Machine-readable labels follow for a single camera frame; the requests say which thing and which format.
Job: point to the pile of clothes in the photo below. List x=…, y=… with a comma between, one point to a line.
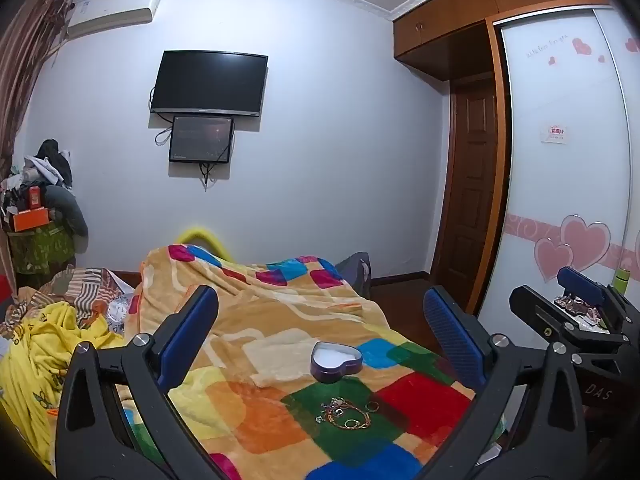
x=47, y=165

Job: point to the wooden overhead cabinets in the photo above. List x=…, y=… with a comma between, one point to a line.
x=475, y=10

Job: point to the white sliding wardrobe door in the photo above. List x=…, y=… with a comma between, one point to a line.
x=565, y=180

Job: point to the small black monitor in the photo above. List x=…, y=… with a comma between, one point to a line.
x=201, y=139

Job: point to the brown curtain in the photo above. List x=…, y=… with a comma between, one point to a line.
x=25, y=60

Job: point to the grey bag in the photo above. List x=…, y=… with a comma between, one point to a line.
x=357, y=270

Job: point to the white air conditioner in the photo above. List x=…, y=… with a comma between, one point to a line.
x=112, y=10

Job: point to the pile of jewelry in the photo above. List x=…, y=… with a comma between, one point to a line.
x=347, y=414

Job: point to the wall-mounted black television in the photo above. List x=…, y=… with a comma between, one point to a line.
x=207, y=82

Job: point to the colourful checked blanket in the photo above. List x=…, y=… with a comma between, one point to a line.
x=280, y=310

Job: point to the yellow hoop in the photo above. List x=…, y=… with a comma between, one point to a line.
x=200, y=236

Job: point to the green bottle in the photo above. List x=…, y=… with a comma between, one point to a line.
x=621, y=280

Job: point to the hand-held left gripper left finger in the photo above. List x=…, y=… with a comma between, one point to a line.
x=192, y=330

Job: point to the pink double heart sticker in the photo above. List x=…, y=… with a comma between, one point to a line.
x=580, y=240

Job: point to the purple heart-shaped box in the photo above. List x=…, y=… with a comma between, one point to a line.
x=335, y=360

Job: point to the striped bedding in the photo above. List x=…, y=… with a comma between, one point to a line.
x=82, y=280

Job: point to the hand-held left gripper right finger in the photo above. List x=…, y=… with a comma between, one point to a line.
x=450, y=330

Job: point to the small red box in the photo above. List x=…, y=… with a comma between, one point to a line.
x=34, y=197

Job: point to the brown wooden door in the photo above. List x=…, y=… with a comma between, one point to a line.
x=472, y=170

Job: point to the orange box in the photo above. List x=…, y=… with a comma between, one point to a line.
x=31, y=219

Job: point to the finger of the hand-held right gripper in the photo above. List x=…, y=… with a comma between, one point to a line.
x=582, y=285
x=537, y=312

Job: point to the small paper note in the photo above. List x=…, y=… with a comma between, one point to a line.
x=556, y=134

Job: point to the yellow blanket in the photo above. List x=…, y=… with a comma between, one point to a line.
x=35, y=355

